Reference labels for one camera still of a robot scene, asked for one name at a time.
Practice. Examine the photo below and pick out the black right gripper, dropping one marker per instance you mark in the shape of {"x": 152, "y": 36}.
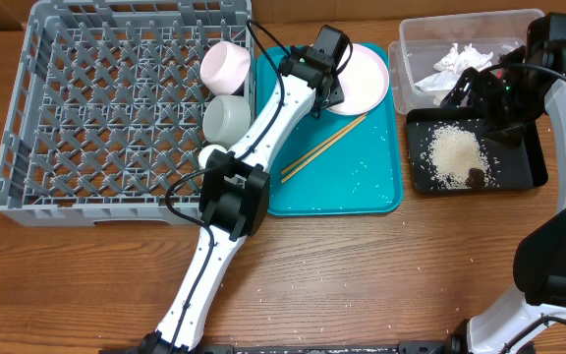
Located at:
{"x": 473, "y": 85}

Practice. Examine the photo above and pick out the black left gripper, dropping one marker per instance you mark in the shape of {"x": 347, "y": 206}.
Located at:
{"x": 335, "y": 92}

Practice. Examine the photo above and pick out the white napkin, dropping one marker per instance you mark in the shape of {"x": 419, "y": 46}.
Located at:
{"x": 449, "y": 68}

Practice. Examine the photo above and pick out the large pink plate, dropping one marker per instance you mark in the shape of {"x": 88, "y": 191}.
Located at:
{"x": 364, "y": 81}

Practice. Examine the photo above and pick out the pile of white rice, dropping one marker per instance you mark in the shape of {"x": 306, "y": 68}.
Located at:
{"x": 449, "y": 152}

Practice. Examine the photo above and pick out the wooden chopstick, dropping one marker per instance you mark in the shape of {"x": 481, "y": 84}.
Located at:
{"x": 322, "y": 145}
{"x": 324, "y": 150}

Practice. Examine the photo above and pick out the brown food scrap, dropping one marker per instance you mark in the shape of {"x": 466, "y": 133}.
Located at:
{"x": 475, "y": 179}

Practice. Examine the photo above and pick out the small pink bowl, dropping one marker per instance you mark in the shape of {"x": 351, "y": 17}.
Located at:
{"x": 224, "y": 67}

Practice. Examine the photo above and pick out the white green bowl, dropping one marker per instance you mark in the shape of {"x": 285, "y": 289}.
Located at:
{"x": 226, "y": 119}

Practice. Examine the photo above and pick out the cream paper cup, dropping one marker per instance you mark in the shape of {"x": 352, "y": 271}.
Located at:
{"x": 206, "y": 152}

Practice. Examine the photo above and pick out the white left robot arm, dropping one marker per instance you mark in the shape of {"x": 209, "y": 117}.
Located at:
{"x": 234, "y": 194}

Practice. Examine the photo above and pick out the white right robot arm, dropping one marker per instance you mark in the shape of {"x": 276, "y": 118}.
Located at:
{"x": 537, "y": 298}

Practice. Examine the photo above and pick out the clear plastic waste bin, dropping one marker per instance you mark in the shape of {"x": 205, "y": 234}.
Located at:
{"x": 431, "y": 53}

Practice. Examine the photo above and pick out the black food waste tray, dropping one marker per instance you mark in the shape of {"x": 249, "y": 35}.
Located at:
{"x": 514, "y": 168}

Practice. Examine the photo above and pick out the grey dishwasher rack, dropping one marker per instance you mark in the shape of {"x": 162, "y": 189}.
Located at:
{"x": 105, "y": 118}

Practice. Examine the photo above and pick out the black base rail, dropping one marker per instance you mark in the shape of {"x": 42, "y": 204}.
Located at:
{"x": 404, "y": 347}

